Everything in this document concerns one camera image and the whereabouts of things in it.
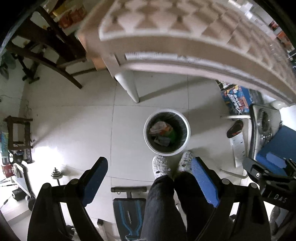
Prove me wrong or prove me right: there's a small dumbbell left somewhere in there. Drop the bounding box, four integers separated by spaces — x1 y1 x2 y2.
51 167 63 186

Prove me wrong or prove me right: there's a grey slipper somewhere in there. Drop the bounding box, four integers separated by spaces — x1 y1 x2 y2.
177 151 194 173
152 155 171 179

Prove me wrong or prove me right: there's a left grey slipper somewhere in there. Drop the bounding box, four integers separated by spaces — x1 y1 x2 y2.
152 155 171 179

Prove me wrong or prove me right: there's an orange snack bag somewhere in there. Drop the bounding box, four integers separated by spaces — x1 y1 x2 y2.
149 121 173 136

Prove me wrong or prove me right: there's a black bin liner bag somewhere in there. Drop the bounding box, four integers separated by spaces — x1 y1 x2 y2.
146 112 188 153

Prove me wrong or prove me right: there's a left dark trouser leg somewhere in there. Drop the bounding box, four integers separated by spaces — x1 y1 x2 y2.
140 175 186 240

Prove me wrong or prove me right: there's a blue plastic bag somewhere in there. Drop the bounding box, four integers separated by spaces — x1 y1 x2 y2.
154 136 171 147

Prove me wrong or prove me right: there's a right grey slipper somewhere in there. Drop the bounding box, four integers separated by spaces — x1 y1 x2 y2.
177 151 194 173

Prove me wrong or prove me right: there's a small dark wooden stool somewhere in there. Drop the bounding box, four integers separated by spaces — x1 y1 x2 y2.
4 116 33 151

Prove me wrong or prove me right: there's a brown cardboard box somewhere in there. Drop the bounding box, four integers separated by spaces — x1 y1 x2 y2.
50 1 87 30

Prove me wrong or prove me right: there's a green wrapper trash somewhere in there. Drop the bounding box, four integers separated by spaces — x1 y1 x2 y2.
165 129 176 142

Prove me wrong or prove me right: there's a dark wooden chair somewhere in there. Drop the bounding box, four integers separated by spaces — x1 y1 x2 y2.
1 1 86 89

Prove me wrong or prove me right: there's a white table with checkered cloth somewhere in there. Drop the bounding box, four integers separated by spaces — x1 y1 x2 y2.
77 1 295 104

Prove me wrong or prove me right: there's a blue black workout bench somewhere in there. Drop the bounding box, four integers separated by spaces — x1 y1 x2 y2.
111 186 147 240

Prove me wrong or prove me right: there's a blue printed cardboard box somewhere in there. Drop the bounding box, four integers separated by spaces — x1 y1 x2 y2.
221 85 264 115

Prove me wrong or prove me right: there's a black orange sandal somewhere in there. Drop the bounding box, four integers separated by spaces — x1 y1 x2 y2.
226 120 244 138

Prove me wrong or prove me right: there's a white round trash bin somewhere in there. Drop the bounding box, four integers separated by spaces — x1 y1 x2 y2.
143 108 191 156

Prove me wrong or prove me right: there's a blue office chair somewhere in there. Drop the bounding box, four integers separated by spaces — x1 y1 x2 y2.
248 104 295 177

